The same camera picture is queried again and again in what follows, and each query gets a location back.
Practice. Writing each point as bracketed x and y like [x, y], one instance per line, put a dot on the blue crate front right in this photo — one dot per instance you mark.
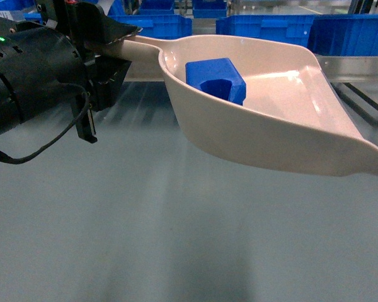
[350, 35]

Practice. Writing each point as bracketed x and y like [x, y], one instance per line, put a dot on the blue crate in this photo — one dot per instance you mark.
[166, 27]
[292, 29]
[209, 9]
[157, 7]
[350, 35]

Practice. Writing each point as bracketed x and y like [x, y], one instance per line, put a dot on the beige plastic dustpan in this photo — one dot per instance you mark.
[291, 119]

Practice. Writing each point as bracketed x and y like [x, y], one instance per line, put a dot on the blue crate far left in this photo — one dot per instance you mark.
[157, 7]

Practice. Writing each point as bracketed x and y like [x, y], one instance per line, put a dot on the blue crate rear left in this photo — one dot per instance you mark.
[166, 27]

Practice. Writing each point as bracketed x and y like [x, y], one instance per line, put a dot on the blue plastic part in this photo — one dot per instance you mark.
[218, 78]

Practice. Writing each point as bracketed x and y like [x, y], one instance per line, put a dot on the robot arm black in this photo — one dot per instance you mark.
[45, 63]

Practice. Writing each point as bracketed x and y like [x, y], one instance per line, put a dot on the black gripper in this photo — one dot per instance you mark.
[84, 22]

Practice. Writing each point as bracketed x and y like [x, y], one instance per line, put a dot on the blue crate rear right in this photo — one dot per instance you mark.
[292, 29]

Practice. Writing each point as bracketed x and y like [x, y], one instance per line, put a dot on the blue crate far middle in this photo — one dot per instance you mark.
[209, 9]

